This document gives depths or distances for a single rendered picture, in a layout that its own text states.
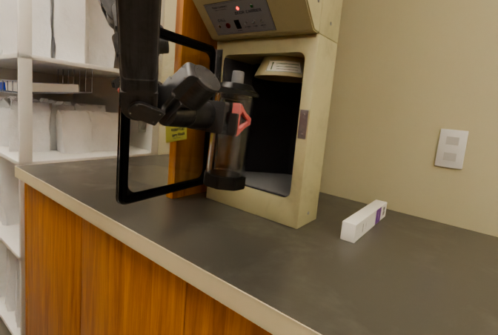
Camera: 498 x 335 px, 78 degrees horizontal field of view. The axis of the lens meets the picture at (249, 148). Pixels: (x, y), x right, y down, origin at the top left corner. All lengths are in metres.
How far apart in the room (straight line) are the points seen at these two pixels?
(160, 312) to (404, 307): 0.49
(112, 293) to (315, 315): 0.59
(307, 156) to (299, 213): 0.14
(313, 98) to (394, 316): 0.46
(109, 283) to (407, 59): 1.09
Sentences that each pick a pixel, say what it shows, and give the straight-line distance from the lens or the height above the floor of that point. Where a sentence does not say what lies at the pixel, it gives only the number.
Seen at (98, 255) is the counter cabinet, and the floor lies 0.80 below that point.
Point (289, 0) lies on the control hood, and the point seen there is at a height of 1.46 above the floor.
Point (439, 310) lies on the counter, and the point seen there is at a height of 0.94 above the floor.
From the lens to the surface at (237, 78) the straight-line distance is 0.72.
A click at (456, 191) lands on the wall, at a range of 1.12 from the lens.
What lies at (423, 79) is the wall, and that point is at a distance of 1.12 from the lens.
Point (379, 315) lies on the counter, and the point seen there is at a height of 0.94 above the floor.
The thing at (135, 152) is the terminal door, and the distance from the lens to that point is 0.73.
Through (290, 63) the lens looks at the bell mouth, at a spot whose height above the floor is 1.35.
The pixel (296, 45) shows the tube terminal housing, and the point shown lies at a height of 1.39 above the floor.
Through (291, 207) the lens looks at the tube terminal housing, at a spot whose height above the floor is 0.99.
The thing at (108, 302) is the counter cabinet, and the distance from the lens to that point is 0.98.
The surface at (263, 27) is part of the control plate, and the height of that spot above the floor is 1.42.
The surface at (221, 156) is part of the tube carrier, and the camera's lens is 0.69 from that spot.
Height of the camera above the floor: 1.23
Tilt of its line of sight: 8 degrees down
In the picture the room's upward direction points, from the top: 5 degrees clockwise
